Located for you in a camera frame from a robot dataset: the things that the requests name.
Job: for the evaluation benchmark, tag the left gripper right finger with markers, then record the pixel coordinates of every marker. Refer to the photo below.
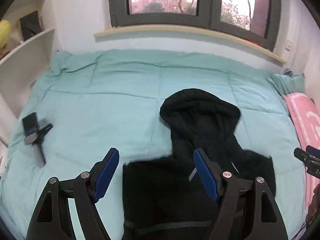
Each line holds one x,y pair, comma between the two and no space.
246,208

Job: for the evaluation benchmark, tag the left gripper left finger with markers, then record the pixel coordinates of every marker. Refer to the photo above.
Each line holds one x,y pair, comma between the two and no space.
51,218

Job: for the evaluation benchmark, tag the black hooded jacket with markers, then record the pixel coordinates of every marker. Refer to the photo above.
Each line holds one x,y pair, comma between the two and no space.
164,198

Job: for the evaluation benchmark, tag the person's right hand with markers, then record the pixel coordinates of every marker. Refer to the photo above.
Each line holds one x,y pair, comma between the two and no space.
313,207

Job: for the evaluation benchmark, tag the pink patterned pillow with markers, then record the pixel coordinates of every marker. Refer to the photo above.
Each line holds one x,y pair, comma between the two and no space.
305,117

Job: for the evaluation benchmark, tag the teal pillow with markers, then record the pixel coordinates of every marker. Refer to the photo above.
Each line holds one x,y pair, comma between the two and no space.
287,84

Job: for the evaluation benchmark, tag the teal quilted bed cover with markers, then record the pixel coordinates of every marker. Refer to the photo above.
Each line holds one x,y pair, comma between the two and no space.
112,98

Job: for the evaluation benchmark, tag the dark framed window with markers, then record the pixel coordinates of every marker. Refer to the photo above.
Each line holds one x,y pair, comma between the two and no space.
254,20

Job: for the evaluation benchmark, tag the white bookshelf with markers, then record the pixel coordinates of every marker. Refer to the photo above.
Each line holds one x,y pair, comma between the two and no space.
26,57

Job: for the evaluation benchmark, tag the beige window sill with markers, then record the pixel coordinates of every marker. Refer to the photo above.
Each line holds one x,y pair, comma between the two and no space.
186,32

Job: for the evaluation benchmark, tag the yellow plush toy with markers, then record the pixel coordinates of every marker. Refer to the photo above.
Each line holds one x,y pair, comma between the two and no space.
5,30

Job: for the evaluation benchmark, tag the black camera on mini tripod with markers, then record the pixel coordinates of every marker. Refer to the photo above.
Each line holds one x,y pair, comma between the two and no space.
34,136

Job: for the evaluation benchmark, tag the black picture frame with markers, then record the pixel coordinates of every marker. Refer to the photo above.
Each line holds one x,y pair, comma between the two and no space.
30,25

